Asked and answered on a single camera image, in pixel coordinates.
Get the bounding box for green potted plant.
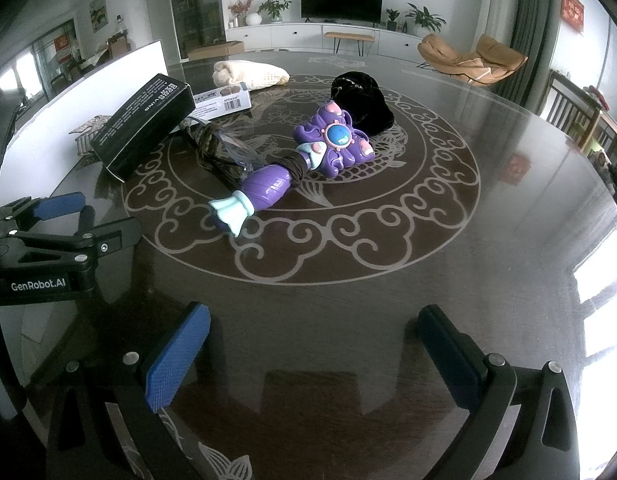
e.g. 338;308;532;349
257;0;292;23

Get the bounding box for dark display cabinet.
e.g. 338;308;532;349
168;0;224;61

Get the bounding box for dark wooden chair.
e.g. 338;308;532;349
545;70;601;146
583;110;617;161

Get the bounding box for black printed box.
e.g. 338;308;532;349
90;73;196;183

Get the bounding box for clear plastic packet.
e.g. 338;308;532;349
186;115;269;171

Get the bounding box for orange lounge chair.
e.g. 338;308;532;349
417;33;529;86

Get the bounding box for wooden bench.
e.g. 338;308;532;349
324;31;377;56

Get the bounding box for black fuzzy pouch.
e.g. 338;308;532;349
331;71;395;136

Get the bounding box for black television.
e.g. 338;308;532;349
301;0;385;24

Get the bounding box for large leafy potted plant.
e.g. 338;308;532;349
404;2;447;38

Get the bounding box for cream rolled towel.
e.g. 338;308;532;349
212;60;290;90

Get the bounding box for white and blue box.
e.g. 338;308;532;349
193;81;252;120

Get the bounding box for white storage box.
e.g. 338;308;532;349
0;40;172;211

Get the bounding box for purple colourful packet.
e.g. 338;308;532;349
208;101;375;237

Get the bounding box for red wall hanging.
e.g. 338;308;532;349
561;0;585;31

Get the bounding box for red flowers in vase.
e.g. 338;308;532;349
227;0;254;28

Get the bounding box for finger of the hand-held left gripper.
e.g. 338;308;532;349
0;191;96;241
11;216;143;264

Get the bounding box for brown cord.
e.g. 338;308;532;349
181;120;314;183

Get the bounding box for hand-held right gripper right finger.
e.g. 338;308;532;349
417;305;581;480

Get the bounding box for cardboard box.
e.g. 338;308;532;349
187;40;245;61

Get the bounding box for white television cabinet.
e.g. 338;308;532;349
225;20;439;61

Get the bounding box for grey green curtain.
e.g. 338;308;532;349
498;0;564;106

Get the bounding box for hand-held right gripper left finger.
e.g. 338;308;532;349
46;301;212;480

